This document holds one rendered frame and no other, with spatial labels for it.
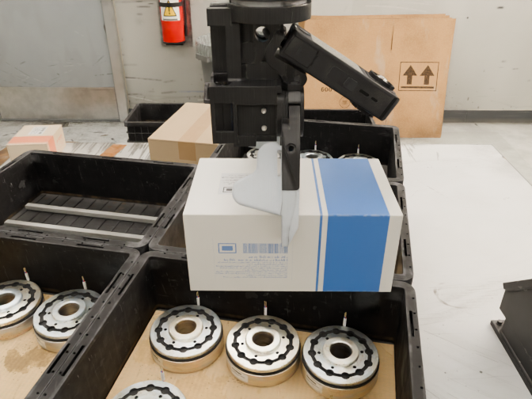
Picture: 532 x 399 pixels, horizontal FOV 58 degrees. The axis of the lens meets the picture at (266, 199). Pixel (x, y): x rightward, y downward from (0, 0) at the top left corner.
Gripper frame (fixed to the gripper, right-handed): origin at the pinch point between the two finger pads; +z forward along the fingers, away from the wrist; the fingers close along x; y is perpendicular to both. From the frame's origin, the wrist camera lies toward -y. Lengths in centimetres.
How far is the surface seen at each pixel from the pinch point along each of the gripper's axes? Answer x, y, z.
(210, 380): -0.7, 10.3, 27.6
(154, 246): -17.3, 20.0, 17.5
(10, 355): -4.7, 39.1, 27.3
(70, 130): -294, 153, 109
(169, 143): -75, 29, 25
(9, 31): -313, 189, 42
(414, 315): -2.8, -16.1, 17.8
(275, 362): -1.1, 1.5, 24.4
